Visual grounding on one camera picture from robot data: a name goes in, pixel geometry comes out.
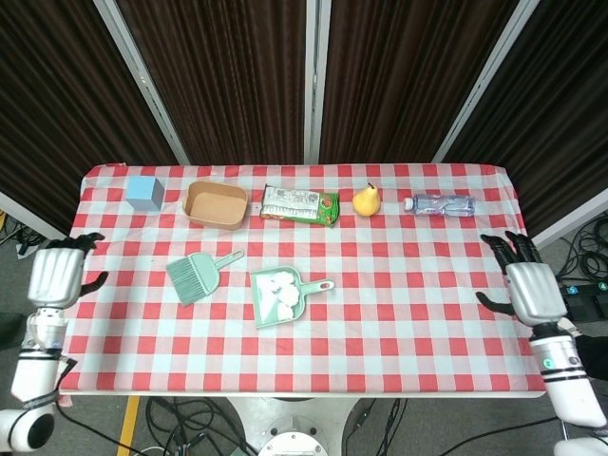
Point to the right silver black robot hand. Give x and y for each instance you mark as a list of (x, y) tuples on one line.
[(534, 294)]

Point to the brown paper tray box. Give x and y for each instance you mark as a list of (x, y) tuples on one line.
[(216, 206)]

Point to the light blue cube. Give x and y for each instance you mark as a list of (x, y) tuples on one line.
[(142, 194)]

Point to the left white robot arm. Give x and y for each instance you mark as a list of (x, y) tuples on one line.
[(35, 370)]

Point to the green snack packet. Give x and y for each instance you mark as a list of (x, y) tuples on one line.
[(299, 205)]

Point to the dark brown partition panel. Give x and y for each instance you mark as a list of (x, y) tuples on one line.
[(404, 81), (52, 104), (228, 81), (560, 119)]

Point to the yellow pear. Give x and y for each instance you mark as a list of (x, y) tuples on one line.
[(366, 203)]

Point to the yellow floor tape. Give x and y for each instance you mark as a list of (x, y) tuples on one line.
[(128, 425)]

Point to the black trouser leg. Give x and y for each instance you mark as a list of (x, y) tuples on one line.
[(596, 354)]

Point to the white paper scrap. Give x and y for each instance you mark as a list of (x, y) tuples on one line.
[(290, 294), (286, 312), (283, 277)]

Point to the white partition bottom rail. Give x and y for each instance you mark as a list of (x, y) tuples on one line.
[(570, 233), (28, 216)]

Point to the red white checkered tablecloth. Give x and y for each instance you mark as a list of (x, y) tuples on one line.
[(380, 342)]

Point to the green plastic hand brush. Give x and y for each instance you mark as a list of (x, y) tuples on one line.
[(197, 278)]

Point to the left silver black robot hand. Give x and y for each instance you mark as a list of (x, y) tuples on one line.
[(54, 278)]

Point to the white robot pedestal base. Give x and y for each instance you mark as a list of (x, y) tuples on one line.
[(294, 427)]

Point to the clear plastic water bottle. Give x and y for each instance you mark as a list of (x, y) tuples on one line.
[(442, 205)]

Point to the white slanted partition post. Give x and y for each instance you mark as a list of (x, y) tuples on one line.
[(484, 81), (142, 81)]

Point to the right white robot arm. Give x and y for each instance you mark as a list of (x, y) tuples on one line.
[(567, 380)]

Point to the green plastic dustpan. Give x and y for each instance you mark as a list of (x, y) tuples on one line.
[(266, 311)]

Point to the white upright partition post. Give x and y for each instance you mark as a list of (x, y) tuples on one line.
[(317, 81)]

